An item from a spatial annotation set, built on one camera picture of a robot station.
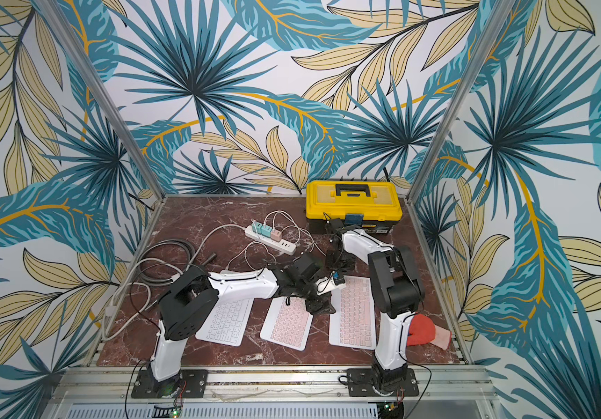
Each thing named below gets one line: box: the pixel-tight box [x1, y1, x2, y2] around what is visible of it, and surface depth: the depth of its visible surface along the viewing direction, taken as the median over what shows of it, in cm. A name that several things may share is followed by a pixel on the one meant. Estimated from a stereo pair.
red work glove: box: [407, 314, 452, 351], surface depth 83 cm
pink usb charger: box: [270, 229, 283, 242], surface depth 101 cm
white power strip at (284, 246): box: [244, 225, 297, 255], surface depth 103 cm
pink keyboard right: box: [328, 274, 377, 351], surface depth 87 cm
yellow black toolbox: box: [305, 179, 403, 235], surface depth 98 cm
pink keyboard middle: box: [259, 296, 314, 351], surface depth 85 cm
